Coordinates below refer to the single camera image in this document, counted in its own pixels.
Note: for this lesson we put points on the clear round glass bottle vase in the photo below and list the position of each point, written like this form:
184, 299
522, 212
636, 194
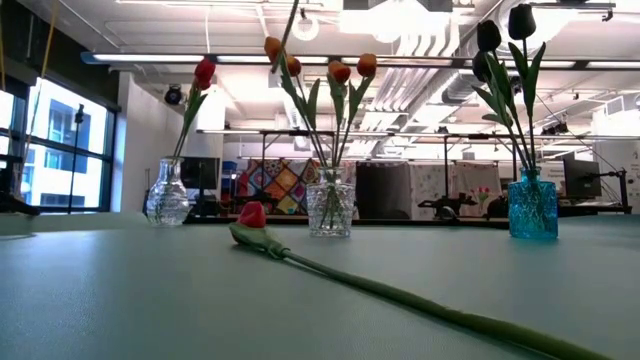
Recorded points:
168, 200

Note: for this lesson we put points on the black tripod stand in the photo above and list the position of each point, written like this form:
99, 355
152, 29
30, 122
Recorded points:
79, 115

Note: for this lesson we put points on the overhead light bar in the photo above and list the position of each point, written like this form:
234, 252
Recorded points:
150, 58

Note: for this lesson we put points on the colourful patchwork quilt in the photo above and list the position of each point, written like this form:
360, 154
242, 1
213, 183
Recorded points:
280, 187

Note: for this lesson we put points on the black stand base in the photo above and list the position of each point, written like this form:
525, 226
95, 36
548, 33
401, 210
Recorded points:
12, 202

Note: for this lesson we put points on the background tulip bunch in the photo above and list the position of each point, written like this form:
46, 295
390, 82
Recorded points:
483, 192

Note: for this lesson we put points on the white patterned cloth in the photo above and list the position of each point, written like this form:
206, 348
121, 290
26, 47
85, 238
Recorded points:
425, 182

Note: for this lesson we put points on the background desk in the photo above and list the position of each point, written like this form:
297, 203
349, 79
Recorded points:
590, 209

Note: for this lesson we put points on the black ceiling camera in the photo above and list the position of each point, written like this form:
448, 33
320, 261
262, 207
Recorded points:
516, 86
173, 96

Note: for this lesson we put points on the black ceiling rail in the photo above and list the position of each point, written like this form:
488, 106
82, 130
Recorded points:
570, 5

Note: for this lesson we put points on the black partition panel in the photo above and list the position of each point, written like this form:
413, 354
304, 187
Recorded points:
382, 190

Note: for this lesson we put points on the clear dimpled glass vase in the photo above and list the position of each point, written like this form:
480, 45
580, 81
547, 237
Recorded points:
331, 205

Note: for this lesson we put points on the black computer monitor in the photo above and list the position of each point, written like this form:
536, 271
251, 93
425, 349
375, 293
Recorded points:
582, 180
200, 172

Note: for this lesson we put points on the black metal rig frame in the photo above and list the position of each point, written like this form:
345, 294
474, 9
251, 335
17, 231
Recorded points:
400, 133

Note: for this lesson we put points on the blue textured glass vase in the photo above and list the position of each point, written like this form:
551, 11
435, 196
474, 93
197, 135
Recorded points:
532, 210

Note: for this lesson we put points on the background black robot arm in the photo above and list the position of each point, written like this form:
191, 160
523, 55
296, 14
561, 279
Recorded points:
445, 202

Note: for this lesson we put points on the large room window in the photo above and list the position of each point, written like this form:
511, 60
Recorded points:
50, 170

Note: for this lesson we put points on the blue storage box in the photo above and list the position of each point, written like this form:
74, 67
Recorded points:
229, 167

